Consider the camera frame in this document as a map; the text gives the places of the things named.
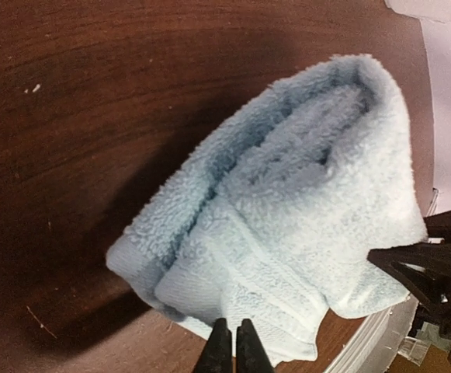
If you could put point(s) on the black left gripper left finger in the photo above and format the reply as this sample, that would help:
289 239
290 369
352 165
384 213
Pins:
216 356

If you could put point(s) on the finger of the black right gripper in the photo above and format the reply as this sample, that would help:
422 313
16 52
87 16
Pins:
424 269

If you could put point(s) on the light blue towel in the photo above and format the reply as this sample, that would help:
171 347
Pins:
272 216

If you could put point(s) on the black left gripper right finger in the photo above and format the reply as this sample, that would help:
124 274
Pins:
250 353

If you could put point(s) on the front aluminium rail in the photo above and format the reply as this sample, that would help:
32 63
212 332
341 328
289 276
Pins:
375 343

